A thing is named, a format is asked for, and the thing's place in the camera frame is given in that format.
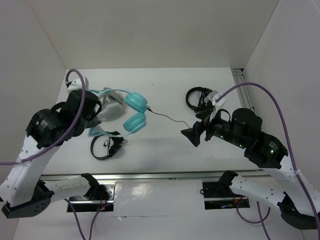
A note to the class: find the white grey gaming headset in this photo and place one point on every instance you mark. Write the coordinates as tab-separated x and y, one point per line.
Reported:
112	102

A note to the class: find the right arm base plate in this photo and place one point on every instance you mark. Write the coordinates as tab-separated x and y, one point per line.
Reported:
217	196

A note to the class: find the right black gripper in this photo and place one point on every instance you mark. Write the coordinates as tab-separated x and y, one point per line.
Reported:
192	134

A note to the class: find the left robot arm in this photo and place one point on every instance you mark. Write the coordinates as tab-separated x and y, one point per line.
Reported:
24	194

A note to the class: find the black headphones front left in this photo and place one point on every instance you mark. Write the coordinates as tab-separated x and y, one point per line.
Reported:
113	144

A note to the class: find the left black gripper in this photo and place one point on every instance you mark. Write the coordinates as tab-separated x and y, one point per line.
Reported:
93	122

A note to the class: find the teal cat-ear headphones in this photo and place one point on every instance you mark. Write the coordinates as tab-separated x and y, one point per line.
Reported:
134	115

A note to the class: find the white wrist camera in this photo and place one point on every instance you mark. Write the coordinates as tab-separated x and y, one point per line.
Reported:
216	100
76	84

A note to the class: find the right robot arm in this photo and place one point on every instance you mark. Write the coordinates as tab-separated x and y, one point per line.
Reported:
298	202

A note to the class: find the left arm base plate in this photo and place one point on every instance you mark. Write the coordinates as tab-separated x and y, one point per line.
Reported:
103	201

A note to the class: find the black headphones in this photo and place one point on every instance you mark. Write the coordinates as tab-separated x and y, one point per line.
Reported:
113	144
202	109

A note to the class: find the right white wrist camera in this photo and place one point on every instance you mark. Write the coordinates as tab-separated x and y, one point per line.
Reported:
216	100

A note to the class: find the aluminium front rail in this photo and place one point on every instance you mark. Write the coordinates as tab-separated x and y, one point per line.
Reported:
158	175

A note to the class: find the black headphones back right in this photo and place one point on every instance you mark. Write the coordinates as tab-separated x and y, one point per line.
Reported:
202	109

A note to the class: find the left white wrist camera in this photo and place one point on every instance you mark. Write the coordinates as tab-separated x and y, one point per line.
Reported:
76	84

